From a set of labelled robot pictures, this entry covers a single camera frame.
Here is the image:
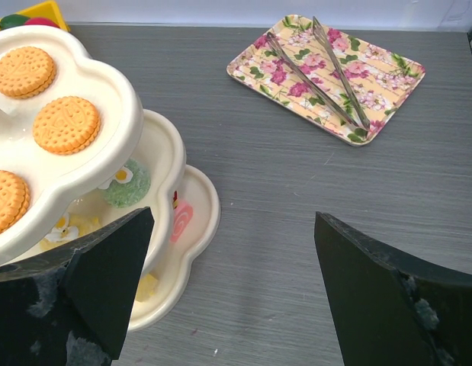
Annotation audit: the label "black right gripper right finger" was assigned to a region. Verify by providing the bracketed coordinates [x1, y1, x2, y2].
[314, 212, 472, 365]

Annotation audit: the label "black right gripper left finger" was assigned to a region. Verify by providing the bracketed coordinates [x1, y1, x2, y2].
[0, 207, 154, 365]

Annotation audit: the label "orange biscuit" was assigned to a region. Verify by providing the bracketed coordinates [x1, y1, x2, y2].
[0, 170, 31, 234]
[32, 96, 101, 155]
[0, 47, 56, 99]

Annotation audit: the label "green dome cake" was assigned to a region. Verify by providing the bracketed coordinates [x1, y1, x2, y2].
[98, 159, 151, 208]

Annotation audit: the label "pink swiss roll cake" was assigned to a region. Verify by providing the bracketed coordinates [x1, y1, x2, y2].
[170, 191, 194, 243]

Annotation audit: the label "cream three-tier cake stand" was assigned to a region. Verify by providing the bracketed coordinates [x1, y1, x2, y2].
[0, 26, 220, 331]

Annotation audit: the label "metal serving tongs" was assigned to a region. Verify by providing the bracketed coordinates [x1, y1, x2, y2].
[262, 18, 370, 130]

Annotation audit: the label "floral serving tray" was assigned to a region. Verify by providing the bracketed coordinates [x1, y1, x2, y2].
[226, 14, 425, 146]

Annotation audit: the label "yellow swiss roll cake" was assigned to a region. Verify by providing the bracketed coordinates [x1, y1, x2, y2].
[135, 273, 159, 302]

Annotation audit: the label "yellow dome cake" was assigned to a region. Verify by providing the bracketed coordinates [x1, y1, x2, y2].
[39, 213, 101, 251]

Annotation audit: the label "red apple back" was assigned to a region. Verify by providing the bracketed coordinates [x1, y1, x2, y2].
[24, 17, 59, 28]

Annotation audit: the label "green lime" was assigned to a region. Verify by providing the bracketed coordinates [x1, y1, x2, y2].
[0, 14, 30, 31]

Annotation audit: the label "yellow plastic fruit bin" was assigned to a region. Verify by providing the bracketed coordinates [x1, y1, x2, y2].
[0, 1, 70, 32]

